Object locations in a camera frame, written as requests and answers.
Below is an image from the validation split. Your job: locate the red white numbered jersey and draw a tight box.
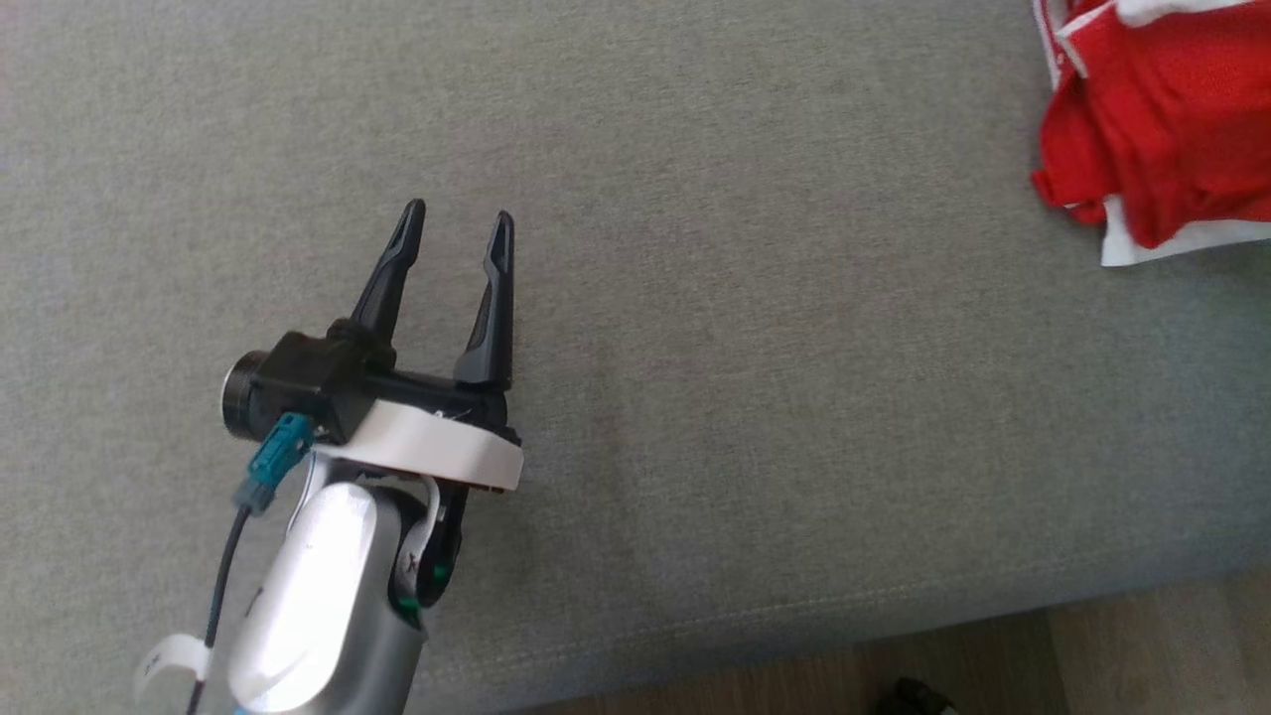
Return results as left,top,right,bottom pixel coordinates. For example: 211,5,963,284
1031,0,1271,267

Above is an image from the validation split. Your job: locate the white cable tag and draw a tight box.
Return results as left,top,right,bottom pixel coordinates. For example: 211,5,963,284
134,634,212,702

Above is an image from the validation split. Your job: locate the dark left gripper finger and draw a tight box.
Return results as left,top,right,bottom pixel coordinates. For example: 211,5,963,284
348,199,428,344
455,211,517,390

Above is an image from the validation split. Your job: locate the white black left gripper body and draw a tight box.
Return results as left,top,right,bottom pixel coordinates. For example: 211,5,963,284
313,372,525,493

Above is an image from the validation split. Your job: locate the large grey sofa seat cushion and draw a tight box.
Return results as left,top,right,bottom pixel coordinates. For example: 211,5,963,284
0,0,1271,714

